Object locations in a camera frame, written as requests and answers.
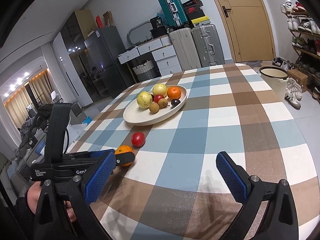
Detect dark refrigerator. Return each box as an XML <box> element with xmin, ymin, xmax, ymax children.
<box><xmin>85</xmin><ymin>27</ymin><xmax>135</xmax><ymax>98</ymax></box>

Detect cream bucket black rim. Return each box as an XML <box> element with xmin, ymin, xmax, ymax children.
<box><xmin>259</xmin><ymin>67</ymin><xmax>289</xmax><ymax>100</ymax></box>

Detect beige suitcase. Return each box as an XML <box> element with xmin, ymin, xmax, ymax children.
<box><xmin>169</xmin><ymin>28</ymin><xmax>202</xmax><ymax>71</ymax></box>

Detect teal suitcase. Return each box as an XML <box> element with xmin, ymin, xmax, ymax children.
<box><xmin>158</xmin><ymin>0</ymin><xmax>189</xmax><ymax>28</ymax></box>

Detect checkered tablecloth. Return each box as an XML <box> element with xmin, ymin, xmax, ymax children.
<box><xmin>69</xmin><ymin>63</ymin><xmax>319</xmax><ymax>239</ymax></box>

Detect oval mirror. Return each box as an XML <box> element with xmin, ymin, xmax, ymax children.
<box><xmin>127</xmin><ymin>21</ymin><xmax>152</xmax><ymax>46</ymax></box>

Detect brown longan fruit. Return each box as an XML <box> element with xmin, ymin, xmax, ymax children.
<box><xmin>158</xmin><ymin>98</ymin><xmax>168</xmax><ymax>108</ymax></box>

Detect wooden door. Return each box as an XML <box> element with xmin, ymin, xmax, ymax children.
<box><xmin>214</xmin><ymin>0</ymin><xmax>274</xmax><ymax>62</ymax></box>

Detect white drawer cabinet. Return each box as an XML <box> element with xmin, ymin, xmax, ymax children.
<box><xmin>118</xmin><ymin>35</ymin><xmax>182</xmax><ymax>76</ymax></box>

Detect woven laundry basket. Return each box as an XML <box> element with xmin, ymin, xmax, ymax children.
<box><xmin>133</xmin><ymin>61</ymin><xmax>158</xmax><ymax>82</ymax></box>

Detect silver-grey suitcase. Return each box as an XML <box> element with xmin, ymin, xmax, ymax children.
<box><xmin>191</xmin><ymin>24</ymin><xmax>225</xmax><ymax>67</ymax></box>

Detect white sneakers on floor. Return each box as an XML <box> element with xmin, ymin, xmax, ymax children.
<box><xmin>285</xmin><ymin>77</ymin><xmax>303</xmax><ymax>110</ymax></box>

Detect red tomato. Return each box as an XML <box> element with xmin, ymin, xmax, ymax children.
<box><xmin>153</xmin><ymin>94</ymin><xmax>164</xmax><ymax>103</ymax></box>
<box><xmin>131</xmin><ymin>132</ymin><xmax>145</xmax><ymax>147</ymax></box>

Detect orange tangerine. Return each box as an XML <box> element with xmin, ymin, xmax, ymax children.
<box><xmin>114</xmin><ymin>145</ymin><xmax>134</xmax><ymax>154</ymax></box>
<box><xmin>167</xmin><ymin>86</ymin><xmax>181</xmax><ymax>100</ymax></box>

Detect wooden shoe rack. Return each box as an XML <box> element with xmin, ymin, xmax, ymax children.
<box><xmin>280</xmin><ymin>0</ymin><xmax>319</xmax><ymax>101</ymax></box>

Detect green-yellow guava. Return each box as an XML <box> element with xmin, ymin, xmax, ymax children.
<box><xmin>137</xmin><ymin>91</ymin><xmax>152</xmax><ymax>109</ymax></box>

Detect stacked shoe boxes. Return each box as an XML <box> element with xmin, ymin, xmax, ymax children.
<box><xmin>182</xmin><ymin>0</ymin><xmax>205</xmax><ymax>23</ymax></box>

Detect yellow guava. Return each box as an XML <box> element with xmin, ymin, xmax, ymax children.
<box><xmin>152</xmin><ymin>83</ymin><xmax>167</xmax><ymax>97</ymax></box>

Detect cream round plate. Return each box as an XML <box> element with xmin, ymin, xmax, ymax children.
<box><xmin>123</xmin><ymin>85</ymin><xmax>188</xmax><ymax>126</ymax></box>

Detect person left hand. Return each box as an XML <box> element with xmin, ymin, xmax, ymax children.
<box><xmin>26</xmin><ymin>181</ymin><xmax>77</xmax><ymax>223</ymax></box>

